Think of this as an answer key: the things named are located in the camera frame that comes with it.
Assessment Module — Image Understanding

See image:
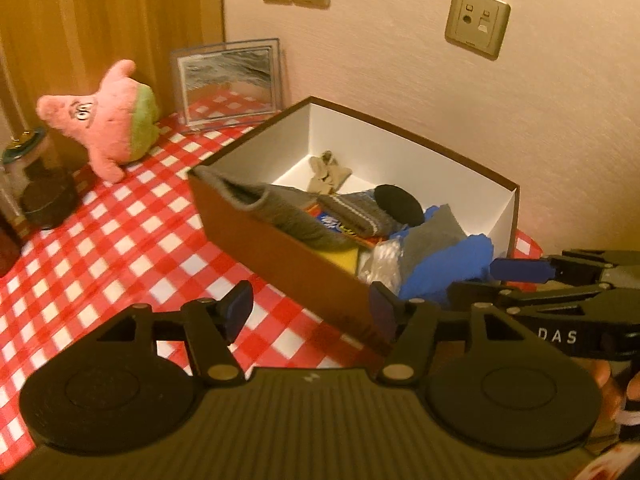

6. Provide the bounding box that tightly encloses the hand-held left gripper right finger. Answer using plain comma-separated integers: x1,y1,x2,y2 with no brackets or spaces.
367,281,546,390

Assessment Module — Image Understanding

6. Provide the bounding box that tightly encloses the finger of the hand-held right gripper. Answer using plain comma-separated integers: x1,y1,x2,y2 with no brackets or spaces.
446,281,522,317
489,248,618,286

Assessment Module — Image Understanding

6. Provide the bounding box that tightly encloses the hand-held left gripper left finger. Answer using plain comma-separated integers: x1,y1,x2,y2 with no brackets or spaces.
95,280,256,389

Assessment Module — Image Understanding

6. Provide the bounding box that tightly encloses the blue fleece cloth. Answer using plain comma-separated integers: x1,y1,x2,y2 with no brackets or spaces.
399,232,496,307

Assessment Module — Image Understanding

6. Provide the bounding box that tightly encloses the clear plastic wrapper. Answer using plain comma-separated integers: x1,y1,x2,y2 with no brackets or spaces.
357,239,404,294

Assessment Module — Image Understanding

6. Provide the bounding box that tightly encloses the brown cardboard box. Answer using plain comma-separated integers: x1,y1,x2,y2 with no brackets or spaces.
187,96,521,357

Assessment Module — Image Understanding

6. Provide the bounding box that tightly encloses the yellow green sponge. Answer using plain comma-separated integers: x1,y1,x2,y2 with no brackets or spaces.
320,246,361,279

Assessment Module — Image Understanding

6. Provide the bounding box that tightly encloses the small grey scalloped cloth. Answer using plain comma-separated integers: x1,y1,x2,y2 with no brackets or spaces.
400,204,469,277

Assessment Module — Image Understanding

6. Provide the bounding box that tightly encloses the orange snack packet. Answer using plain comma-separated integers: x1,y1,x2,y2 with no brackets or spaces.
305,204,382,249

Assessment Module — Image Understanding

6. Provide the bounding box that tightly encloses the blue brown patterned knit sock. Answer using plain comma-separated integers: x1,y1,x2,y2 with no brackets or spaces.
317,187,412,239

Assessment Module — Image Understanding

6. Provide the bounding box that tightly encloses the grey towel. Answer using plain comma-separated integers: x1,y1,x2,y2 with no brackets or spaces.
192,166,362,254

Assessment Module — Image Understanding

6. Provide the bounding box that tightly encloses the black oval pad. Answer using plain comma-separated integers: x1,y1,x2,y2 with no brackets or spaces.
374,184,425,227

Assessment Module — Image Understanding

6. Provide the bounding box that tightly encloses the beige thin sock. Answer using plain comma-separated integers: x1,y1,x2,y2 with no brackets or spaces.
306,150,354,195

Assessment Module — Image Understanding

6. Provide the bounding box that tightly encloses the person's right hand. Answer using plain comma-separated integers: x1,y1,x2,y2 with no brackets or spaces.
589,359,627,420

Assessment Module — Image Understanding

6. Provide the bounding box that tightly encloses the red white checkered tablecloth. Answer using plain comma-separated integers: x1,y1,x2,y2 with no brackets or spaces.
0,87,546,443

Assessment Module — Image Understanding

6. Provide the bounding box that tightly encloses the pink star plush toy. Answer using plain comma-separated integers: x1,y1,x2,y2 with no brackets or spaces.
36,59,161,184

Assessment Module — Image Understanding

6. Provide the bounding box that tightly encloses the glass jar with dark contents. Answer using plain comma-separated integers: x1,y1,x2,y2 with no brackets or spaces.
0,129,79,231

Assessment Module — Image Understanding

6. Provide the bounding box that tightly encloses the wooden door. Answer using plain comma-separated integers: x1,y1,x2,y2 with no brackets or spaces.
0,0,224,176

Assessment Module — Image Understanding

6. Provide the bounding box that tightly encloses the beige wall data outlet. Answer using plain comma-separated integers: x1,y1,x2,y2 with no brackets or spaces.
444,0,511,61

